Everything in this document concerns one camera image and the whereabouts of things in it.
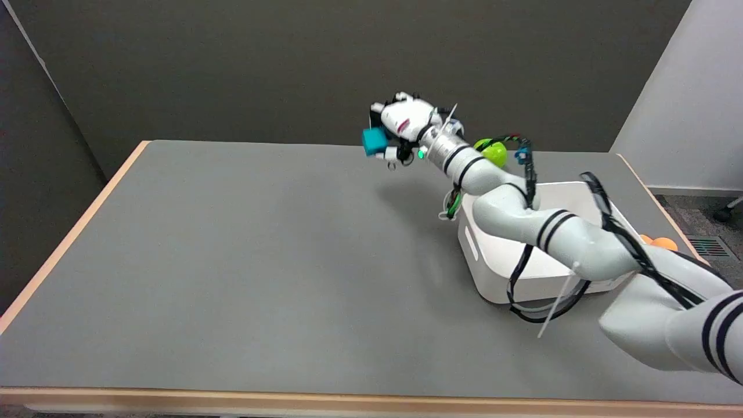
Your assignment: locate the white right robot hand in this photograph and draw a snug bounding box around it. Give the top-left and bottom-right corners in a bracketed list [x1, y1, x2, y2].
[370, 91, 444, 170]

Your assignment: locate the blue cube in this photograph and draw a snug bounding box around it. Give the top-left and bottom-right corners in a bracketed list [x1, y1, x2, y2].
[362, 127, 389, 156]

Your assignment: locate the white plastic box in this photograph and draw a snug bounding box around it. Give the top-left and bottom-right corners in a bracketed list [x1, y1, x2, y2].
[457, 181, 646, 305]

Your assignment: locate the green ball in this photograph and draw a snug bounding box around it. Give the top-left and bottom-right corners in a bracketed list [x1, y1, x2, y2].
[473, 138, 508, 168]

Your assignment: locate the white zip tie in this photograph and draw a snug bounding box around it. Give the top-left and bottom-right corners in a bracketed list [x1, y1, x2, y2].
[537, 262, 581, 340]

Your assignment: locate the orange ball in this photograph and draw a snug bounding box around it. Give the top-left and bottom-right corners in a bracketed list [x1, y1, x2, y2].
[640, 234, 679, 252]

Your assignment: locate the floor vent grille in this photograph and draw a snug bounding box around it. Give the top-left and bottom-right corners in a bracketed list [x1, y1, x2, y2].
[687, 236, 733, 258]

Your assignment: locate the black chair caster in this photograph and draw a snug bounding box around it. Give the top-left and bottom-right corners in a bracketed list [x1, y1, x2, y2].
[713, 197, 743, 224]

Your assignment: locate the black cable bundle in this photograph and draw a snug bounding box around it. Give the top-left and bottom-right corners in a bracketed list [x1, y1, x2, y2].
[440, 135, 706, 324]

